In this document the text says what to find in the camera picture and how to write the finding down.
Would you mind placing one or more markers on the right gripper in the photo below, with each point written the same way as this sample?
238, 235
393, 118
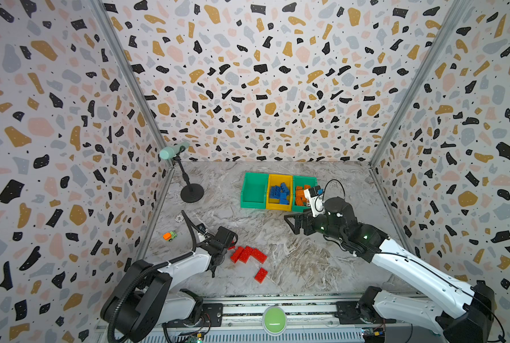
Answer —
312, 218

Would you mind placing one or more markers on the orange lego brick top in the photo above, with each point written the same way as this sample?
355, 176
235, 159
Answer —
300, 199

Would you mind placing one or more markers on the blue lego brick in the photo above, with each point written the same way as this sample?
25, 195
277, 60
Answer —
283, 199
276, 191
284, 188

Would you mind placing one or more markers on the blue lego brick top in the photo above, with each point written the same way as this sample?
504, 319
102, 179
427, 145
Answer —
284, 188

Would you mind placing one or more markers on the blue lego brick slim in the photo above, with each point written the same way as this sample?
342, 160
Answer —
270, 193

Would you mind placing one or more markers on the lone red lego brick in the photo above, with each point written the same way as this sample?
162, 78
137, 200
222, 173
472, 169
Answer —
261, 275

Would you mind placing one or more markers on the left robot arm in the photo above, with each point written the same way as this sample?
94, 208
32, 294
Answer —
144, 297

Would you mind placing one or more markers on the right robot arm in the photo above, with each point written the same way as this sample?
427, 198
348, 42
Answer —
453, 308

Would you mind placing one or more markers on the right green bin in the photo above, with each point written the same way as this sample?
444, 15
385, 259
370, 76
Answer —
306, 183

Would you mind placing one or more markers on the green bin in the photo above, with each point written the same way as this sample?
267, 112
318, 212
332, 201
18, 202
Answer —
254, 190
306, 183

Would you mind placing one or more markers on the small orange toy car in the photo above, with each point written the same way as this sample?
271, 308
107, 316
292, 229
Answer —
169, 236

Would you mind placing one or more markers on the green microphone on stand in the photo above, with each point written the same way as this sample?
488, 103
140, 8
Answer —
190, 193

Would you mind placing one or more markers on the yellow middle bin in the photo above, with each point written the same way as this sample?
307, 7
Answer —
276, 180

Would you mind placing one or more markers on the left green bin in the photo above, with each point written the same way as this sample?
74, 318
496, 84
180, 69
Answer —
254, 190

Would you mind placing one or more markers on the green push button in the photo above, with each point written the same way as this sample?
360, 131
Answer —
274, 321

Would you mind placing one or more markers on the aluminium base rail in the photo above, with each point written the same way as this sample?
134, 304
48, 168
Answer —
313, 318

